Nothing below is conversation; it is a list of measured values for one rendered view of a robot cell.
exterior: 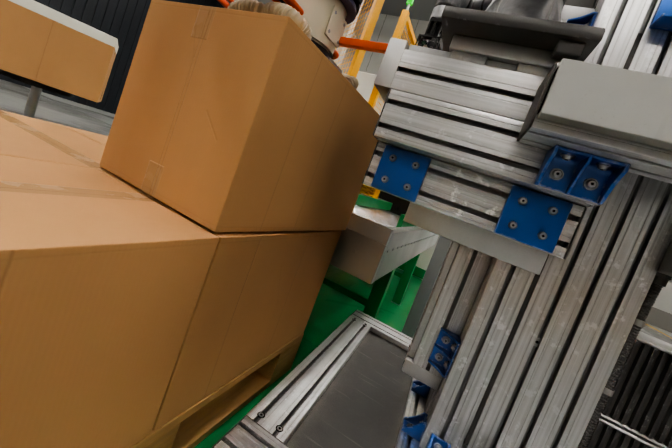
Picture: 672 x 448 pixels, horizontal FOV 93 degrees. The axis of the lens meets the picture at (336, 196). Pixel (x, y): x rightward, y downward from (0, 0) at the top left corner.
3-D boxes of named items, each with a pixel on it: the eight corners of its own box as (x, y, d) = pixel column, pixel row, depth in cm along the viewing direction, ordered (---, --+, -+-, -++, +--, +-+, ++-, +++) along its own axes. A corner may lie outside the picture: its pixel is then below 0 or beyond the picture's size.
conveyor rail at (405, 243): (430, 242, 329) (437, 225, 328) (435, 244, 327) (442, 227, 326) (361, 275, 117) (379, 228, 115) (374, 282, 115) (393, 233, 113)
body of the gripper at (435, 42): (411, 51, 99) (425, 14, 99) (416, 64, 107) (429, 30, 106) (434, 55, 96) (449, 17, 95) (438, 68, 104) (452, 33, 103)
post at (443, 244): (396, 343, 168) (468, 165, 161) (409, 349, 165) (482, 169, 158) (394, 347, 161) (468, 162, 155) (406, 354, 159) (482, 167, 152)
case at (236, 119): (261, 192, 128) (294, 97, 125) (345, 230, 111) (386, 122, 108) (98, 165, 74) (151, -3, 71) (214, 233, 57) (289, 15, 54)
